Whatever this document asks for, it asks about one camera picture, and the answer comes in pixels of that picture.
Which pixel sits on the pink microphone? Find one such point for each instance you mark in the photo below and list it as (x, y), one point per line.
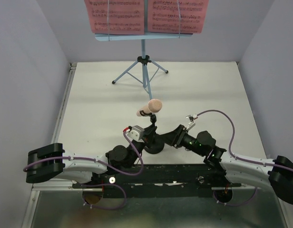
(152, 107)

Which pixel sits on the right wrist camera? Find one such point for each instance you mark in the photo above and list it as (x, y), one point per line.
(191, 119)

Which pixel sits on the pink sheet music page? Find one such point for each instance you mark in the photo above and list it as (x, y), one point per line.
(116, 17)
(176, 16)

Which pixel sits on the right pink sheet music page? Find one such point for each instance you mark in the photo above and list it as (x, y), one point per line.
(176, 16)

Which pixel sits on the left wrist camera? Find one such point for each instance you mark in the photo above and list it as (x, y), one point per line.
(135, 132)

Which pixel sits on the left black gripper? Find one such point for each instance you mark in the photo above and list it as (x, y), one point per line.
(148, 136)

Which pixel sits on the left pink sheet music page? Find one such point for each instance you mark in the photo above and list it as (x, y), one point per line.
(116, 17)

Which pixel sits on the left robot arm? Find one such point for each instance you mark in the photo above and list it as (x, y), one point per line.
(53, 162)

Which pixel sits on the black microphone stand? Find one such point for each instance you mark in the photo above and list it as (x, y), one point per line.
(159, 148)

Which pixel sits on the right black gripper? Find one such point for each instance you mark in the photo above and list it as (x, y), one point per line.
(175, 137)

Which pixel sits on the left aluminium edge rail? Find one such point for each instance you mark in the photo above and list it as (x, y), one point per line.
(64, 102)

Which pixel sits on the metal front plate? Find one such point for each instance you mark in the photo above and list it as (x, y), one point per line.
(66, 209)

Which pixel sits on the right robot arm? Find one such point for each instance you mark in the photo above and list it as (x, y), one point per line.
(272, 174)

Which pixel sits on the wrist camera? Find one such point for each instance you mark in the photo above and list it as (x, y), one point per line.
(135, 132)
(191, 119)

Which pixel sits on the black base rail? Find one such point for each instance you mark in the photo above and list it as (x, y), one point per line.
(160, 181)

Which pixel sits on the blue music stand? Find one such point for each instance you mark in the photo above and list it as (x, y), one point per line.
(144, 59)

